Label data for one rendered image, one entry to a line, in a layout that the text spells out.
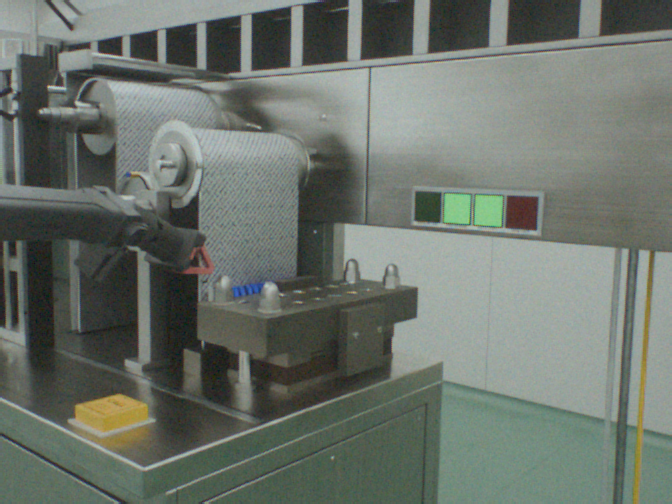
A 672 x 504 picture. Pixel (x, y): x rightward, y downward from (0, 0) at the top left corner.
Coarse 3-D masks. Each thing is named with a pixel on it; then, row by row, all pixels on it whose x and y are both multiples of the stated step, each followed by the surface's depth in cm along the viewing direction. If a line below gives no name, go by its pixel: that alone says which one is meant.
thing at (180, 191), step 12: (168, 132) 120; (180, 132) 118; (156, 144) 122; (180, 144) 118; (192, 156) 116; (300, 156) 136; (192, 168) 116; (300, 168) 135; (192, 180) 117; (180, 192) 119
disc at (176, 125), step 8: (176, 120) 119; (160, 128) 122; (168, 128) 120; (176, 128) 119; (184, 128) 117; (160, 136) 122; (192, 136) 116; (152, 144) 123; (192, 144) 116; (200, 144) 115; (152, 152) 124; (200, 152) 115; (200, 160) 115; (200, 168) 115; (152, 176) 124; (200, 176) 116; (152, 184) 124; (192, 184) 117; (200, 184) 116; (192, 192) 117; (176, 200) 120; (184, 200) 119; (192, 200) 118
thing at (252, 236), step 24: (216, 192) 119; (240, 192) 123; (264, 192) 128; (288, 192) 132; (216, 216) 120; (240, 216) 124; (264, 216) 128; (288, 216) 133; (216, 240) 120; (240, 240) 124; (264, 240) 129; (288, 240) 134; (216, 264) 121; (240, 264) 125; (264, 264) 130; (288, 264) 134
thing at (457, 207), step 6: (450, 198) 123; (456, 198) 122; (462, 198) 122; (468, 198) 121; (444, 204) 124; (450, 204) 123; (456, 204) 122; (462, 204) 122; (468, 204) 121; (444, 210) 124; (450, 210) 123; (456, 210) 122; (462, 210) 122; (468, 210) 121; (444, 216) 124; (450, 216) 123; (456, 216) 123; (462, 216) 122; (468, 216) 121; (450, 222) 123; (456, 222) 123; (462, 222) 122; (468, 222) 121
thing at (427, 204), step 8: (416, 192) 128; (424, 192) 126; (416, 200) 128; (424, 200) 127; (432, 200) 125; (416, 208) 128; (424, 208) 127; (432, 208) 126; (416, 216) 128; (424, 216) 127; (432, 216) 126
